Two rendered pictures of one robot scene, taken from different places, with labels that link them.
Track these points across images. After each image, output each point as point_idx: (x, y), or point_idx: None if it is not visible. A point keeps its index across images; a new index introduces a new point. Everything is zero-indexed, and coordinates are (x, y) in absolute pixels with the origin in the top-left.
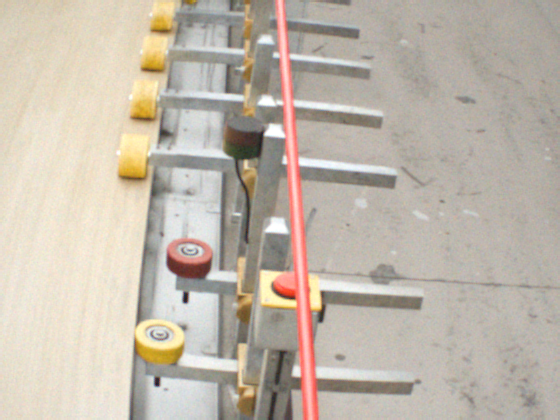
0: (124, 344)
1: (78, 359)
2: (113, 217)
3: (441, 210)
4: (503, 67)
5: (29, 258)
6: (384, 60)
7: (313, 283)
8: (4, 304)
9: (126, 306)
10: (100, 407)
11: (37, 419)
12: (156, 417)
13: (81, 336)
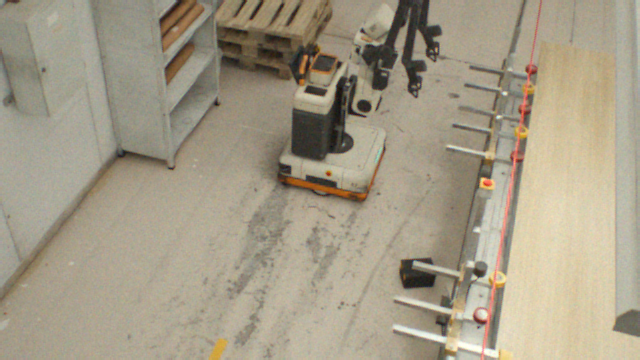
0: (509, 275)
1: (525, 271)
2: (511, 337)
3: None
4: None
5: (546, 318)
6: None
7: (481, 184)
8: (554, 296)
9: (508, 291)
10: (518, 253)
11: (539, 250)
12: (483, 330)
13: (524, 280)
